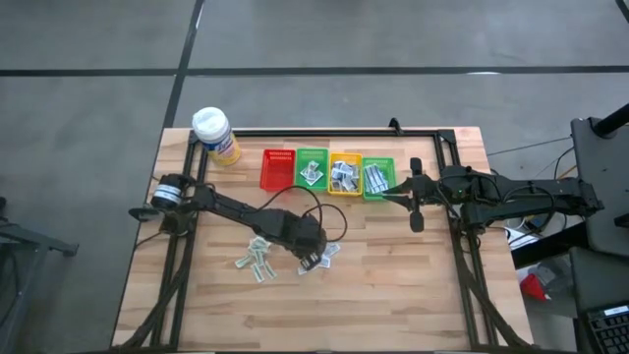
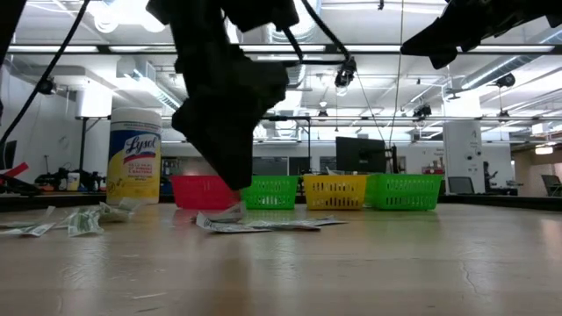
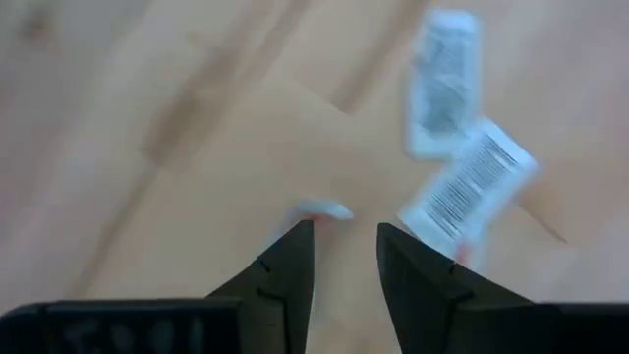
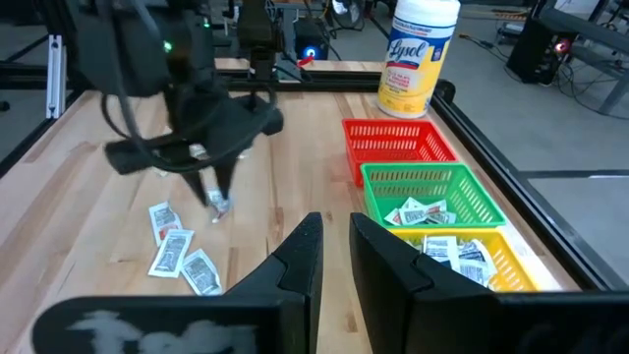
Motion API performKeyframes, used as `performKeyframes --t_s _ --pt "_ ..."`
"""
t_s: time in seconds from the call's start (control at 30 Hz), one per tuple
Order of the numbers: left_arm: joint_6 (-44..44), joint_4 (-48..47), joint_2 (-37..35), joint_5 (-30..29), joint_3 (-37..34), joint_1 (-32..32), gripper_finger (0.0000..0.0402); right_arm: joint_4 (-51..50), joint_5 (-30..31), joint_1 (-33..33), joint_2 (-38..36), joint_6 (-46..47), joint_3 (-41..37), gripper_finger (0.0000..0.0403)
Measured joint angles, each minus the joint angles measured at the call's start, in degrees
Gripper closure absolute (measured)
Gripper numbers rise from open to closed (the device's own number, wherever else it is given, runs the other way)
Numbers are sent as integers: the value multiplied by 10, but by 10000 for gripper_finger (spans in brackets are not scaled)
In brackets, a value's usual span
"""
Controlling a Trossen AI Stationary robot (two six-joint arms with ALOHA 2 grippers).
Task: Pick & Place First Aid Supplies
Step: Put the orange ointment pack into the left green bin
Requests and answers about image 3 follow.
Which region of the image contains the white sachet red blue print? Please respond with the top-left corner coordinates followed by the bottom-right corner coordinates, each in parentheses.
top-left (289, 198), bottom-right (356, 225)
top-left (396, 116), bottom-right (541, 270)
top-left (403, 7), bottom-right (484, 162)

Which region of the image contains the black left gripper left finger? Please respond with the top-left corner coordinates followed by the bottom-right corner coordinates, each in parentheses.
top-left (0, 219), bottom-right (315, 354)

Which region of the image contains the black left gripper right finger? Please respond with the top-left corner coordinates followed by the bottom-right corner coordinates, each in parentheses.
top-left (376, 222), bottom-right (629, 354)

